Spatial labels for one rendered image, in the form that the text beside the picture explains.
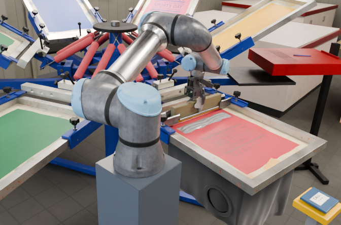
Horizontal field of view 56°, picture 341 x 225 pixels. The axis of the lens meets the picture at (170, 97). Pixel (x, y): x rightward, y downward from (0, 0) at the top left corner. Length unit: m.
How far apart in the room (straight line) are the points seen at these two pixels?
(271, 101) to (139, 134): 3.49
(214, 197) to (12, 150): 0.93
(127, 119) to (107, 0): 5.04
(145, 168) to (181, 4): 2.50
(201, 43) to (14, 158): 0.91
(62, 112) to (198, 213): 1.32
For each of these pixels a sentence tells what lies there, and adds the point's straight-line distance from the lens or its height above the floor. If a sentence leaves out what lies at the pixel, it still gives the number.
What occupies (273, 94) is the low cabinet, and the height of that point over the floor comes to 0.29.
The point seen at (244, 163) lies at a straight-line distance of 1.46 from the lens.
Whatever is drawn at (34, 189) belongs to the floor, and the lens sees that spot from 2.93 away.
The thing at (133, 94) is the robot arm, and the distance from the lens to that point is 0.83.
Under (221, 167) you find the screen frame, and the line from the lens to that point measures 1.35.
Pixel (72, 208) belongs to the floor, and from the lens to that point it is 2.68.
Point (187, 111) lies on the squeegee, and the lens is 1.72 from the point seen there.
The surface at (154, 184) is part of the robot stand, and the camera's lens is 0.91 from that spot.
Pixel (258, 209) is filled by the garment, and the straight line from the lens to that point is 1.65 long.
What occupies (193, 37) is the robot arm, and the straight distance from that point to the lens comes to 1.16.
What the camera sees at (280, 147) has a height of 0.96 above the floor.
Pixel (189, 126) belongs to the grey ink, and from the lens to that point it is 1.68.
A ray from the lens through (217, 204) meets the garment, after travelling 1.58.
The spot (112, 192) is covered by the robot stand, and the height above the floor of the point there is 1.13.
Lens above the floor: 1.74
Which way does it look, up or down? 23 degrees down
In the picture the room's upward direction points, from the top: 3 degrees clockwise
